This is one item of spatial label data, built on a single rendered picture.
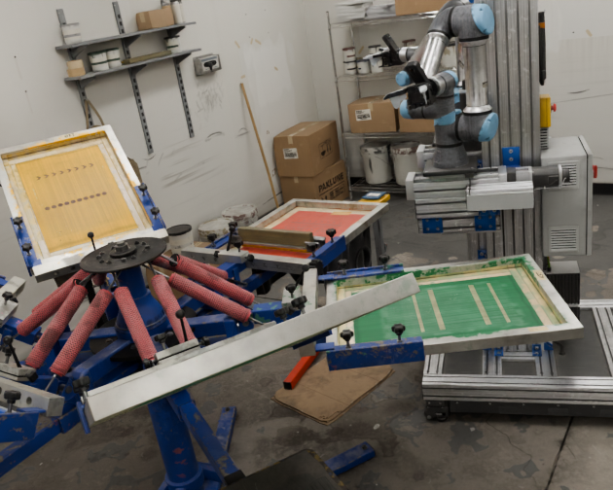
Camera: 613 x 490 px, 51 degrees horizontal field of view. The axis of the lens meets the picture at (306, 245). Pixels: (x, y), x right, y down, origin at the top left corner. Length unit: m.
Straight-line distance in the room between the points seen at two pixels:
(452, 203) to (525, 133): 0.44
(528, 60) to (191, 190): 3.29
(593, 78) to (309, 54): 2.75
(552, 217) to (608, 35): 3.10
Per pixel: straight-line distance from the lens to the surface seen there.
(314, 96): 7.03
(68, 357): 2.13
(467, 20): 2.70
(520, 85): 2.99
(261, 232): 3.01
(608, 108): 6.09
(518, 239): 3.18
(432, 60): 2.69
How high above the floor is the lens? 2.05
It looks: 21 degrees down
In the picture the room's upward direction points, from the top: 9 degrees counter-clockwise
